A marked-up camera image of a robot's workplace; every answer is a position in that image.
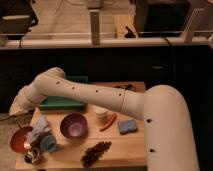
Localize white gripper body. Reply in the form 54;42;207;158
9;88;35;116

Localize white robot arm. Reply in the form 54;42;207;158
9;67;200;171

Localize blue plastic cup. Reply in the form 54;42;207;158
40;134;58;152

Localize metal cup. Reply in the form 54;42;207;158
24;148;41;164

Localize white cup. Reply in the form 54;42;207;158
93;106;108;121

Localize green tray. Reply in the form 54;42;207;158
39;76;88;110

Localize grey cloth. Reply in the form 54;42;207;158
26;116;51;144

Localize red plate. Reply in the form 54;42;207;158
10;126;33;153

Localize purple bowl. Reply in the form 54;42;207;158
60;113;88;138

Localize wooden table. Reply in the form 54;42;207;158
14;81;149;171

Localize black office chair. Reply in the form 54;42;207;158
0;0;38;40

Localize bunch of dark grapes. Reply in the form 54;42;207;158
81;141;111;168

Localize red chili pepper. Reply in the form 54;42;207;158
99;113;117;132

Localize black sunglasses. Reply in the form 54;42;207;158
113;84;136;92

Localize blue sponge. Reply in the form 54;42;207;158
118;120;137;135

